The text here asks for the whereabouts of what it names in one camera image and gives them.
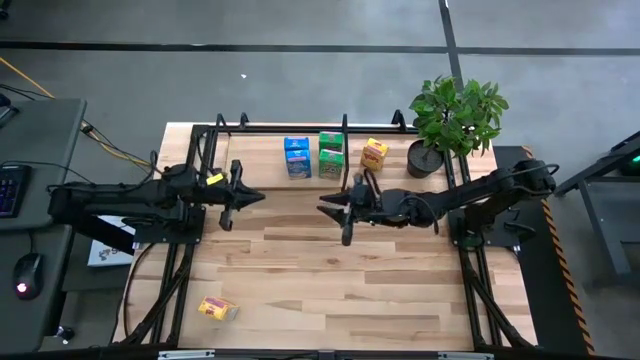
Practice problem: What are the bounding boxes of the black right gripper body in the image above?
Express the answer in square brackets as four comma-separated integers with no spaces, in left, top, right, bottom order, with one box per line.
[340,172,389,248]

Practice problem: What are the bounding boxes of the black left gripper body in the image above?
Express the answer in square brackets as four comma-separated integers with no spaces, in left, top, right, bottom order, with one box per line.
[218,158,251,233]

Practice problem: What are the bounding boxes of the green Apple Jacks cereal box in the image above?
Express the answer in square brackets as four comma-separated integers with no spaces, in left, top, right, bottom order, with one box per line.
[317,130,346,181]

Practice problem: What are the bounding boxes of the blue Rice Krispies cereal box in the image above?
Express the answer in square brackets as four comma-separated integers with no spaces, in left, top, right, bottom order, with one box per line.
[283,136,313,180]

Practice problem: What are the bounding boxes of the yellow Corn Pops cereal box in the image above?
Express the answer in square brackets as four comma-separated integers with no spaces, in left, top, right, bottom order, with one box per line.
[197,295,240,322]
[359,137,391,173]

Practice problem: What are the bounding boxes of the black plant pot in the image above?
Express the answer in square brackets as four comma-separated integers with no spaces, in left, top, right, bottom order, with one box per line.
[405,138,446,180]

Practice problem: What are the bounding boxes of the green leafy artificial tree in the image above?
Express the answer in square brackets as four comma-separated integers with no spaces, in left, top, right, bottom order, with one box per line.
[408,74,511,159]

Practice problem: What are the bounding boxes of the white cardboard box with logo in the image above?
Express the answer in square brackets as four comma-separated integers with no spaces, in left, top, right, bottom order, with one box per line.
[86,214,137,268]

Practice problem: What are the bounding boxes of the grey side desk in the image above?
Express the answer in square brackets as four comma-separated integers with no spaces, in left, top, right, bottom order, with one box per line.
[0,97,88,354]

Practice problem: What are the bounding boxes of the black platform with hazard stripes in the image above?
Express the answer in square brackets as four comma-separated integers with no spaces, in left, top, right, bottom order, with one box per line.
[492,144,597,357]

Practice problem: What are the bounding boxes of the small black knob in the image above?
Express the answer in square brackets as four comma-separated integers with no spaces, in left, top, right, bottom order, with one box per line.
[54,324,77,346]

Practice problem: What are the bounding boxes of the black backlit keyboard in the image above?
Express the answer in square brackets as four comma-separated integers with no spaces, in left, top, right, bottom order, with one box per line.
[0,163,32,219]

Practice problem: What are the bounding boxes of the black computer mouse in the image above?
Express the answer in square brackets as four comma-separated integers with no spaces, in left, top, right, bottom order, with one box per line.
[11,252,45,302]

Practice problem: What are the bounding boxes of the dark metal equipment stand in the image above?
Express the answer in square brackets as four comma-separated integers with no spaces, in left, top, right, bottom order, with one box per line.
[553,128,640,287]

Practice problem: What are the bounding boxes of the silver aluminium frame bracket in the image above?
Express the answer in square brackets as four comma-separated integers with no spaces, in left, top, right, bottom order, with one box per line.
[157,349,217,360]
[437,351,496,360]

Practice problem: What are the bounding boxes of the yellow floor cable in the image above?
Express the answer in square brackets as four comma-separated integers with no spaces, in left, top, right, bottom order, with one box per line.
[0,55,154,167]

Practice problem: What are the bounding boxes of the black floor cable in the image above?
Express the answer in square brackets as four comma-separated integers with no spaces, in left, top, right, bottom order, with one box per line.
[0,82,56,101]

